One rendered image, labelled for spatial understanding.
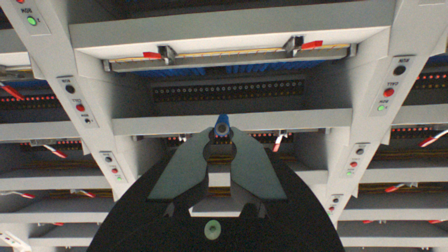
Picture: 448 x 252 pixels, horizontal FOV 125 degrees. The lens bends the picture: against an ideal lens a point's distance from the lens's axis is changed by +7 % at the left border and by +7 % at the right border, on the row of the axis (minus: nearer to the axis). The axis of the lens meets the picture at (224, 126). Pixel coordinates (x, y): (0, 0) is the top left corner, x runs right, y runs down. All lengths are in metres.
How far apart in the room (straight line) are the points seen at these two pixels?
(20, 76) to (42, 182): 0.35
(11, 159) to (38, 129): 0.54
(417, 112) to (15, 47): 0.90
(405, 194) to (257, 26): 0.98
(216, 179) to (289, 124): 0.27
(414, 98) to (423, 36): 0.44
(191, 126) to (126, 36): 0.22
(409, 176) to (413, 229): 0.54
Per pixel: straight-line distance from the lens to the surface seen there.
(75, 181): 0.67
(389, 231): 1.10
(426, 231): 1.21
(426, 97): 0.90
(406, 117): 0.52
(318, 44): 0.26
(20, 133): 0.65
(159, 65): 0.36
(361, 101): 0.41
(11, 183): 0.87
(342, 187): 0.56
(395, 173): 0.65
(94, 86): 0.41
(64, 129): 0.53
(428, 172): 0.72
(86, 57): 0.42
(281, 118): 0.33
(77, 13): 0.46
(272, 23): 0.30
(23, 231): 1.23
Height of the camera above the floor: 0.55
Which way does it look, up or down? 24 degrees up
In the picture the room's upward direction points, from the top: 177 degrees clockwise
